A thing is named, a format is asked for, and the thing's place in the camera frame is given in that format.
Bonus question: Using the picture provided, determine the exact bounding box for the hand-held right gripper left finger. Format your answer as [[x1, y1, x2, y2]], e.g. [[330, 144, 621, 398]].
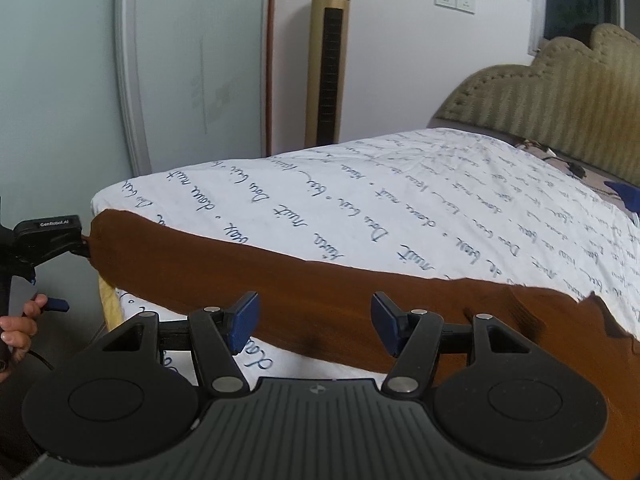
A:
[[100, 290, 261, 396]]

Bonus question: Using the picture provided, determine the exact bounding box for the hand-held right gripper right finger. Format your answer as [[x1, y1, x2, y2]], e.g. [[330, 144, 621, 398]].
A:
[[370, 291, 540, 395]]

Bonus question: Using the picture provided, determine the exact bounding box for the brown knit garment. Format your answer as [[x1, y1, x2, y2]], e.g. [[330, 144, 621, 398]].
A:
[[82, 208, 640, 480]]

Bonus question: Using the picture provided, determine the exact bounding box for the person's left hand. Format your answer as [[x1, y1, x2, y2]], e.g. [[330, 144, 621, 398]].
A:
[[0, 295, 49, 383]]

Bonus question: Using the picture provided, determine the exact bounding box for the yellow mattress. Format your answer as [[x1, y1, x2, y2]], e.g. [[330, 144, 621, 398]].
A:
[[97, 276, 124, 335]]

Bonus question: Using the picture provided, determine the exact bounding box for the white script-print bed sheet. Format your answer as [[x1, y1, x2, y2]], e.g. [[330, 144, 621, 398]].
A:
[[91, 127, 640, 386]]

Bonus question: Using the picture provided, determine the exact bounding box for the white framed door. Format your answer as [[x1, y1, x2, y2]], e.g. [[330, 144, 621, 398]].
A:
[[114, 0, 274, 177]]

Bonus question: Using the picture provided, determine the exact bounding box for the floral patterned pillow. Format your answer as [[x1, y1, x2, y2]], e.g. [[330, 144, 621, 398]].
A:
[[515, 137, 640, 211]]

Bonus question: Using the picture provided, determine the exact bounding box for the dark blue cloth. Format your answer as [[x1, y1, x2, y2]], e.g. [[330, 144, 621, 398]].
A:
[[602, 180, 637, 209]]

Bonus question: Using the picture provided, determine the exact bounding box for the gold tower fan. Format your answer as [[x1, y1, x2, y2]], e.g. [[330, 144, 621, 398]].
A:
[[303, 0, 351, 147]]

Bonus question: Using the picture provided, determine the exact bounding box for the olive green pillow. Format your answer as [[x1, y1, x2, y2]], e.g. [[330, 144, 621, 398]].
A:
[[427, 22, 640, 187]]

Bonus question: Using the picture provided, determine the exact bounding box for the black cable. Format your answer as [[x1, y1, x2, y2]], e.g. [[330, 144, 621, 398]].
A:
[[27, 349, 57, 372]]

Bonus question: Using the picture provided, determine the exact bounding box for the brown wall pipe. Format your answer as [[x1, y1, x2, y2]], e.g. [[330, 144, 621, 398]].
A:
[[265, 0, 279, 157]]

